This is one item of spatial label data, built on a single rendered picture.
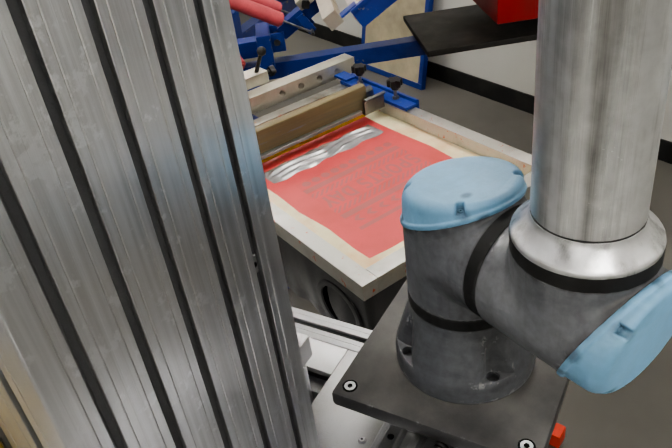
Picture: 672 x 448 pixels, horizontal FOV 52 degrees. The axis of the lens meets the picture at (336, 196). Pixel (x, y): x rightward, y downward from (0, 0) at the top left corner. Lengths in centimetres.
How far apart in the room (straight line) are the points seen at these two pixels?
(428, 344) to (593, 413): 172
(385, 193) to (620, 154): 116
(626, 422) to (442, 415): 170
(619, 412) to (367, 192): 119
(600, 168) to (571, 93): 6
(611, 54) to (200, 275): 33
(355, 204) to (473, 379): 92
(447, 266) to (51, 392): 34
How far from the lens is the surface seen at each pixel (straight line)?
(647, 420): 242
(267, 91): 201
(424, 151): 177
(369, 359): 79
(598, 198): 50
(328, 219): 155
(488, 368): 74
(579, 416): 239
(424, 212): 62
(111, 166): 45
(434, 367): 73
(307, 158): 179
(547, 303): 55
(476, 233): 61
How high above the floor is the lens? 183
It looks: 33 degrees down
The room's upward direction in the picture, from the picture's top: 8 degrees counter-clockwise
